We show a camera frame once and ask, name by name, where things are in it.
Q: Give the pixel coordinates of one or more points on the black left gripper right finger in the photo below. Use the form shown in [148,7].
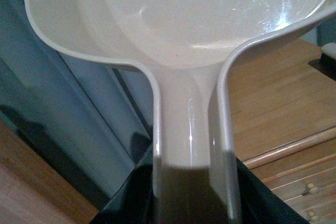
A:
[259,203]

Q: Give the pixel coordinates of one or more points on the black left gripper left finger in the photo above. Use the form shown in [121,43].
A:
[133,202]

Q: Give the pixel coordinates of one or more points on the beige hand brush black bristles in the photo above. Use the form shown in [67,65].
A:
[327,59]

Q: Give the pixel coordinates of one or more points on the beige plastic dustpan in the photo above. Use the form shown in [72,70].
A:
[186,49]

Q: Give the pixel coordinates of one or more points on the wooden nightstand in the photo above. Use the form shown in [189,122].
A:
[284,127]

